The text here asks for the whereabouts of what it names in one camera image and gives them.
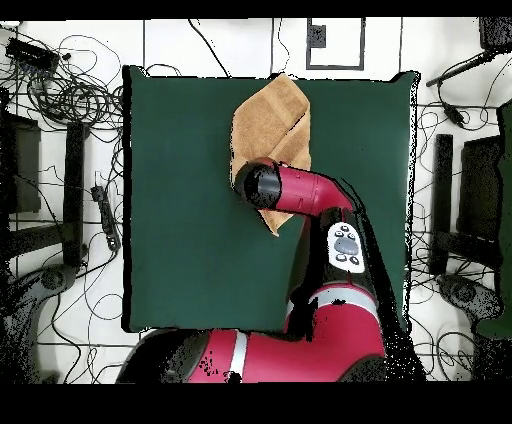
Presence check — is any tan terry towel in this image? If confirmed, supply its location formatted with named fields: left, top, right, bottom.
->
left=229, top=72, right=313, bottom=237

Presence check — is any dark green tablecloth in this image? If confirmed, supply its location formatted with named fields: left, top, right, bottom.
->
left=121, top=64, right=421, bottom=335

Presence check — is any black power strip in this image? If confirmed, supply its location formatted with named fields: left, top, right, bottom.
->
left=90, top=184, right=122, bottom=252

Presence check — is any black stand base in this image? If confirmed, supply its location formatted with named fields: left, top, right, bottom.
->
left=38, top=263, right=78, bottom=294
left=435, top=273, right=506, bottom=322

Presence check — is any black power adapter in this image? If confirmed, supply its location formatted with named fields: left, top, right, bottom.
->
left=441, top=101, right=468, bottom=129

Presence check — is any black tripod leg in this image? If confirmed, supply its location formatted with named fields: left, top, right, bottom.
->
left=425, top=47, right=502, bottom=88

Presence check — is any black electronics box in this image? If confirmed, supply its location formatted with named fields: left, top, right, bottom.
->
left=5, top=36, right=61, bottom=73

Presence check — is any black speckled box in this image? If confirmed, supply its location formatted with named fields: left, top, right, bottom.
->
left=478, top=16, right=512, bottom=52

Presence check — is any thin black cable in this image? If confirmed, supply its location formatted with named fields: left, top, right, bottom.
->
left=275, top=17, right=290, bottom=79

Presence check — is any black metal frame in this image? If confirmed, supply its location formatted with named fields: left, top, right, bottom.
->
left=0, top=85, right=91, bottom=277
left=427, top=133, right=506, bottom=277

